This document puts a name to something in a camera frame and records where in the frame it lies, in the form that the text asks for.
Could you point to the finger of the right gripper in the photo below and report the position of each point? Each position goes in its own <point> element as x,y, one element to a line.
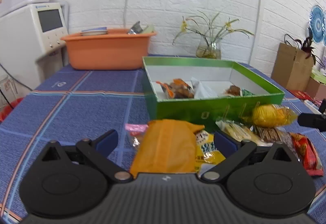
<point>317,121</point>

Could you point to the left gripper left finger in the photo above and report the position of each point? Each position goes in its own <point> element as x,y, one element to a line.
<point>66,181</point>

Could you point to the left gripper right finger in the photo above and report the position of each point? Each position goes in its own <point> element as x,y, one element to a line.
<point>263,181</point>

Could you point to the red snack packet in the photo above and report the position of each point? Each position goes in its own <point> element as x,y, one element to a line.
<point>307,154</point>

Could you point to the dark purple snack packet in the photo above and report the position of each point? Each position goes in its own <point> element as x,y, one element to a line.
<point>272,135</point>

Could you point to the yellow snack bag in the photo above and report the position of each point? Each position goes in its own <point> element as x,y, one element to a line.
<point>270,116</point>

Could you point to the nougat cracker packet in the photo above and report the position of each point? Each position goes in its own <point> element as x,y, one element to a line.
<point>239,132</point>

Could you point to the yellow cake snack packet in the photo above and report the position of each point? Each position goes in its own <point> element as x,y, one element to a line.
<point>206,153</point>

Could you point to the green triangular snack packet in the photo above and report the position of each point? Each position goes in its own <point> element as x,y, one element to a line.
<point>245,92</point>

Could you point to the pink pumpkin seed packet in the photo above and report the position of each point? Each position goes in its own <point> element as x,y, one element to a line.
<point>136,133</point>

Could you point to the orange snack packet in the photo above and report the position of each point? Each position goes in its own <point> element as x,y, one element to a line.
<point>168,146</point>

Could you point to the white foil snack packet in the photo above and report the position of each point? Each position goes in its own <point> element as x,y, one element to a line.
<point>202,90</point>

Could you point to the clear orange-label snack packet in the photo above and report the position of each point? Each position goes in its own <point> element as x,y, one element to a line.
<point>177,89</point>

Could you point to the brown paper bag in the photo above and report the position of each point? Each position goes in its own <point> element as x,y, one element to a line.
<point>292,68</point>

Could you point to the dark purple potted plant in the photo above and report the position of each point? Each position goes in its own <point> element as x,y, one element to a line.
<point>305,46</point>

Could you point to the blue patterned tablecloth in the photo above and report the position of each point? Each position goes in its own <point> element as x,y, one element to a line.
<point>67,107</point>

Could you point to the blue paper fan decoration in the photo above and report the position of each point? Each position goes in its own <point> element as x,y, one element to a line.
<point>317,23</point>

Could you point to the green cardboard box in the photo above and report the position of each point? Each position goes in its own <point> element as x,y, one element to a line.
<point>221,74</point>

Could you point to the glass vase with flowers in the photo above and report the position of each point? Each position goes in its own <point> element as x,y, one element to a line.
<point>210,33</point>

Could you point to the orange plastic basin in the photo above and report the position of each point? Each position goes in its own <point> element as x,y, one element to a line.
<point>115,50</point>

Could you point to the white screen appliance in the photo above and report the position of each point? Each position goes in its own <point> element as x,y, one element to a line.
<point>31,43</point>

